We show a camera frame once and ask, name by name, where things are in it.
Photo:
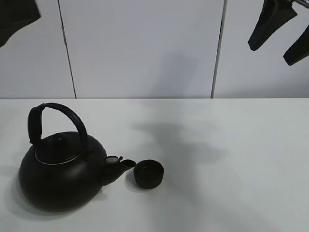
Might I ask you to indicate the black round tea kettle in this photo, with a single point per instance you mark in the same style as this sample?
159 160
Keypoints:
65 170

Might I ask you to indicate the small black teacup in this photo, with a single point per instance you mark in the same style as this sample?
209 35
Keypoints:
148 174

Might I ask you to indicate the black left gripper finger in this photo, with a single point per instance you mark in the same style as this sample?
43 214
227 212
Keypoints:
15 15

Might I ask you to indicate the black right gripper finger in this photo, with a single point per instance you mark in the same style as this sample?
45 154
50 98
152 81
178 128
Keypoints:
274 14
299 50

